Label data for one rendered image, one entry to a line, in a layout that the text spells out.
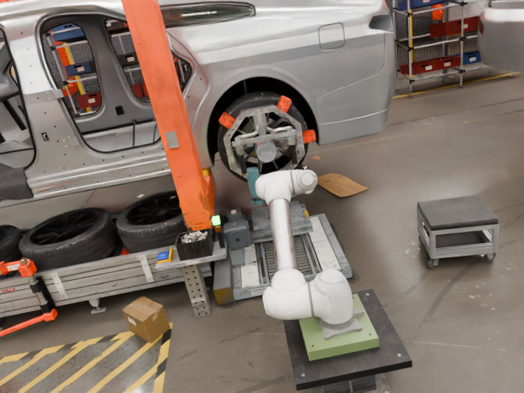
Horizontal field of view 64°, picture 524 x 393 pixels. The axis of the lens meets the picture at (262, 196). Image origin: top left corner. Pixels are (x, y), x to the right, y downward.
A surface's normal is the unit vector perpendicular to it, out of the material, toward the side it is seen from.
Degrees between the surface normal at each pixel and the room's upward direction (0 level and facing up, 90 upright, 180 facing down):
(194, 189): 90
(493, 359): 0
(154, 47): 90
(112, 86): 91
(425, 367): 0
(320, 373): 0
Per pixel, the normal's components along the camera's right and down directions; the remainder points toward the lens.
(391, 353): -0.18, -0.89
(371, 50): 0.16, 0.39
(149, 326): 0.76, 0.14
